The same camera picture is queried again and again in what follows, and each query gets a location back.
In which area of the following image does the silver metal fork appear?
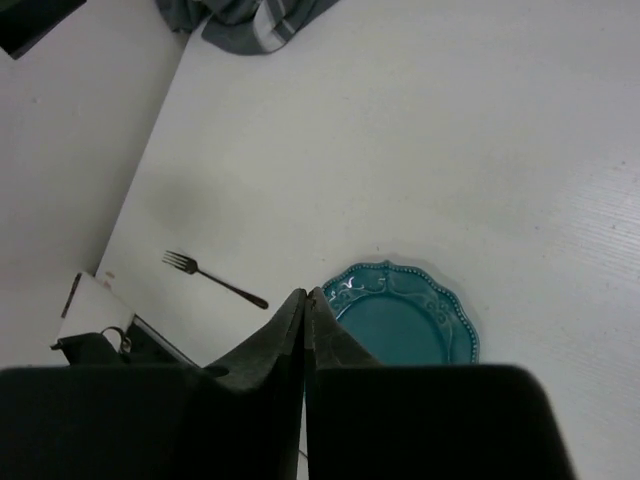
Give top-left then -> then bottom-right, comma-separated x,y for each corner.
162,250 -> 269,310

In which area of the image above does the grey striped cloth placemat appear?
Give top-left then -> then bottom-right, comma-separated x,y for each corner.
155,0 -> 337,56

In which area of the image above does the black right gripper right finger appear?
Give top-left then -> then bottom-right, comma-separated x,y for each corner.
304,287 -> 380,479

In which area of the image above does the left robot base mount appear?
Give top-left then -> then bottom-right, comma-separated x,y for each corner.
50,272 -> 194,366

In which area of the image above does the teal ceramic plate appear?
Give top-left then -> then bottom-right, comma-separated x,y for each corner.
322,260 -> 480,366

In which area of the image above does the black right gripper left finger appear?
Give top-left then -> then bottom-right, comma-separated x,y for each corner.
206,289 -> 306,479

